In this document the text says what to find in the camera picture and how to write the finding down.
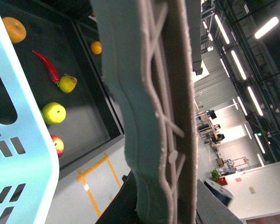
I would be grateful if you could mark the yellow pear brown top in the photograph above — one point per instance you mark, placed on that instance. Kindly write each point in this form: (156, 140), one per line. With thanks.
(67, 83)

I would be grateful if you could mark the golden pear fruit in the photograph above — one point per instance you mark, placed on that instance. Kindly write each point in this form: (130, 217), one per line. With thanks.
(15, 29)

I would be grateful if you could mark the red yellow apple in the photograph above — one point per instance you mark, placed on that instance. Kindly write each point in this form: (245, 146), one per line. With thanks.
(59, 145)

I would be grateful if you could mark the small orange far tray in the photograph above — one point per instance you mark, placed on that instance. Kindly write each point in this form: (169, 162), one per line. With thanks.
(96, 47)

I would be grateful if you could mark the green-yellow apple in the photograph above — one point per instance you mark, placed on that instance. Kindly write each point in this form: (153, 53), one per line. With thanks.
(53, 113)

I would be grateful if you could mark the light teal shopping basket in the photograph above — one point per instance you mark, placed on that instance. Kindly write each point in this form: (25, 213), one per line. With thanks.
(29, 166)

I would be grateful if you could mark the red chili pepper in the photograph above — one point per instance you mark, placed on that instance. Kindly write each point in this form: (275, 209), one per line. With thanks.
(53, 74)

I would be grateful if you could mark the grey-brown basket handle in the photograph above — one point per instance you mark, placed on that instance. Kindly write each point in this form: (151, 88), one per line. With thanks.
(147, 66)

